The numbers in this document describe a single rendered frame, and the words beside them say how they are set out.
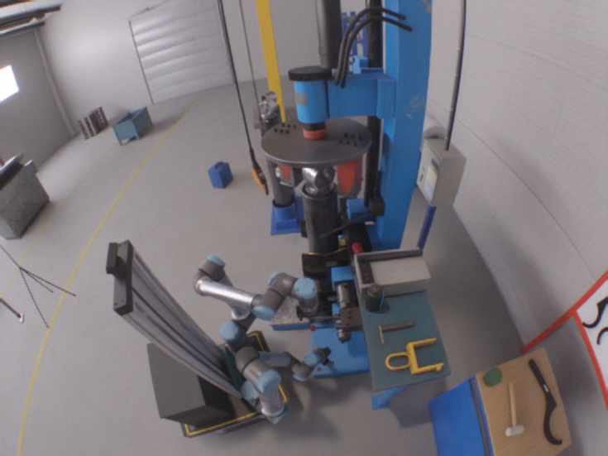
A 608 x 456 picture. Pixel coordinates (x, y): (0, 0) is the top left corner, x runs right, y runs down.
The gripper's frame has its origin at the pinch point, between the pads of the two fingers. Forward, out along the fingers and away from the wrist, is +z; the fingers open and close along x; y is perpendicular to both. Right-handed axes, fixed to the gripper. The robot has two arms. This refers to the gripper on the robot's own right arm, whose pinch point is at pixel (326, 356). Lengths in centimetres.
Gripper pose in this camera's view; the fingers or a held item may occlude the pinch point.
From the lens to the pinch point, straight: 203.4
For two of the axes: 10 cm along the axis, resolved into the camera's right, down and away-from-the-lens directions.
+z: 3.5, 4.0, 8.4
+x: 5.8, 6.1, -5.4
